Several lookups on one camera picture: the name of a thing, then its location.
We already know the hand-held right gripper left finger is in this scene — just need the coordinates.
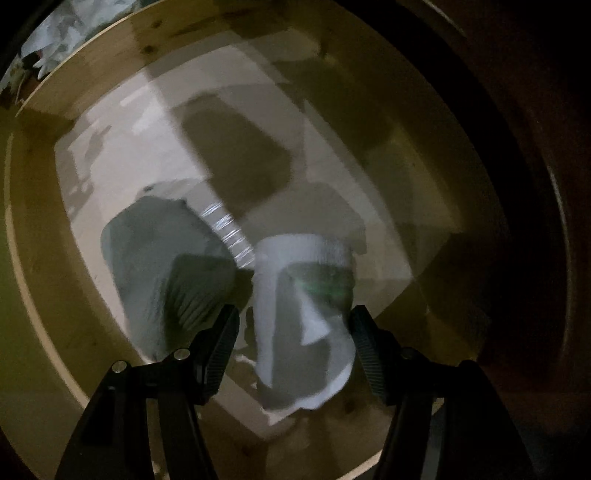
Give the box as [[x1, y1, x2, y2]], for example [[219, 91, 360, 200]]
[[55, 304, 241, 480]]

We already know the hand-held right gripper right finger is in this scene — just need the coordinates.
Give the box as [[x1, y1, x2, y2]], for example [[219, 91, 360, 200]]
[[348, 305, 536, 480]]

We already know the wooden drawer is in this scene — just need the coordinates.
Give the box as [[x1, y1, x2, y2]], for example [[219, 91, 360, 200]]
[[0, 0, 513, 480]]

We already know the grey ribbed garment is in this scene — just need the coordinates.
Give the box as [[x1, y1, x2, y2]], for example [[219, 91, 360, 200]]
[[100, 182, 252, 365]]

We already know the brown wooden dresser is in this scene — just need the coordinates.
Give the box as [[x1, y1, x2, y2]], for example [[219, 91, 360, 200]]
[[397, 0, 591, 480]]

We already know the crumpled white paper pile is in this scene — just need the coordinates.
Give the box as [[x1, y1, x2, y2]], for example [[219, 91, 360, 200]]
[[0, 0, 93, 107]]

